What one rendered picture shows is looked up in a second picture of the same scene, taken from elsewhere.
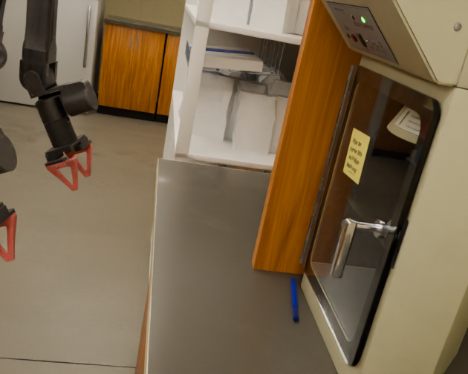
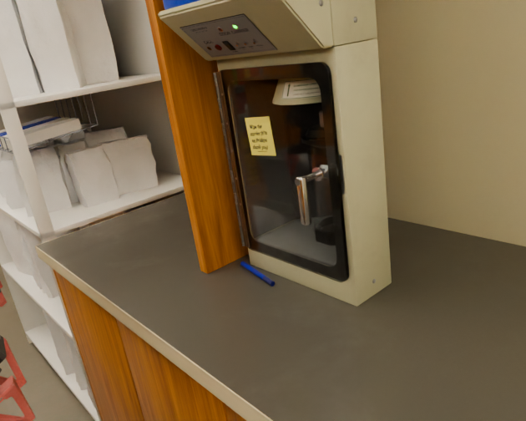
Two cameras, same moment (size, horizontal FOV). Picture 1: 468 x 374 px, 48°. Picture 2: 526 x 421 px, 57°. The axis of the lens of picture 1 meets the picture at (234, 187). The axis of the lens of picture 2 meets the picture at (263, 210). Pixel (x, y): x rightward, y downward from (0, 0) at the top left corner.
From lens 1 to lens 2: 27 cm
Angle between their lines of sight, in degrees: 26
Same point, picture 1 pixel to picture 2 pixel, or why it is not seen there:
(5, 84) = not seen: outside the picture
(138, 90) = not seen: outside the picture
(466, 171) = (358, 103)
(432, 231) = (356, 154)
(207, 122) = (48, 197)
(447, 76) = (327, 40)
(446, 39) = (318, 14)
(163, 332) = (198, 352)
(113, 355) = not seen: outside the picture
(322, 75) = (189, 92)
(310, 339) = (294, 289)
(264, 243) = (206, 248)
